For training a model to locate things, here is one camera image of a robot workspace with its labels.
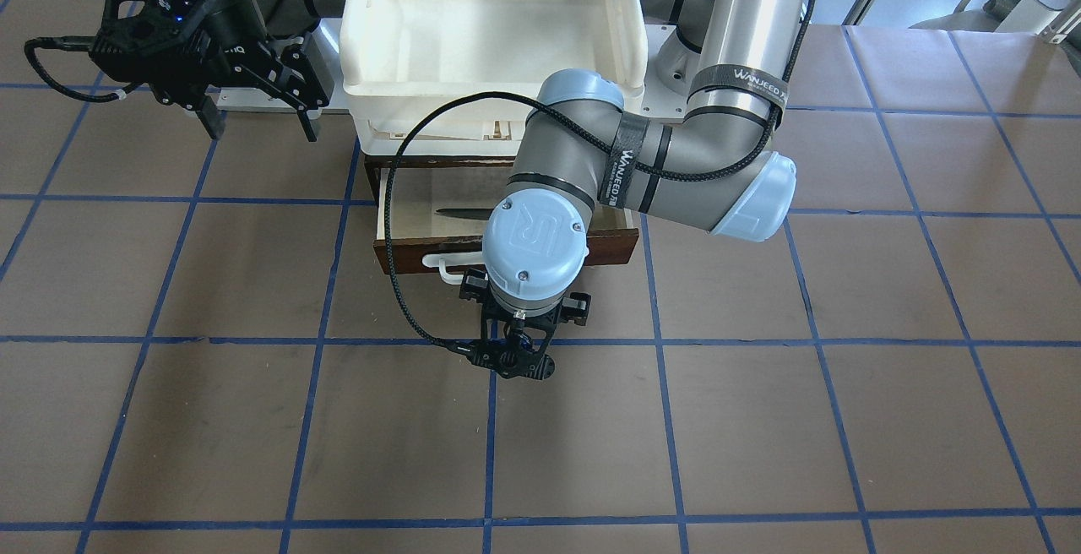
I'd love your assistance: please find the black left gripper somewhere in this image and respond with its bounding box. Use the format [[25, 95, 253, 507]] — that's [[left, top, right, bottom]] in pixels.
[[459, 272, 591, 380]]

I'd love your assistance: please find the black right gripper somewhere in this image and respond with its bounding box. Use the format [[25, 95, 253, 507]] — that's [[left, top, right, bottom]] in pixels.
[[89, 0, 320, 143]]

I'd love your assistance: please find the white drawer handle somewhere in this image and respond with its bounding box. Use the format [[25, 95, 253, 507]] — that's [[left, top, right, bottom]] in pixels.
[[421, 251, 484, 285]]

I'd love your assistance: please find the light wooden drawer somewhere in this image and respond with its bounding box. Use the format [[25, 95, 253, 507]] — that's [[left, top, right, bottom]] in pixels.
[[390, 168, 638, 274]]

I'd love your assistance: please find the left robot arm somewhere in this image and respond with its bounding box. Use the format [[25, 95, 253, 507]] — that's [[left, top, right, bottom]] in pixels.
[[448, 0, 815, 378]]

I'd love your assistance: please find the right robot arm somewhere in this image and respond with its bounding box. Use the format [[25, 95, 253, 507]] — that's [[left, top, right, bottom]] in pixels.
[[89, 0, 333, 141]]

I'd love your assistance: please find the white plastic tray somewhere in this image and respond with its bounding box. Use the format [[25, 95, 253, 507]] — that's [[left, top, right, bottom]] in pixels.
[[341, 0, 649, 156]]

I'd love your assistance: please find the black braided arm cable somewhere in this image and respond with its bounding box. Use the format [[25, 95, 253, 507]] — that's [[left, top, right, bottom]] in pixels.
[[384, 0, 824, 356]]

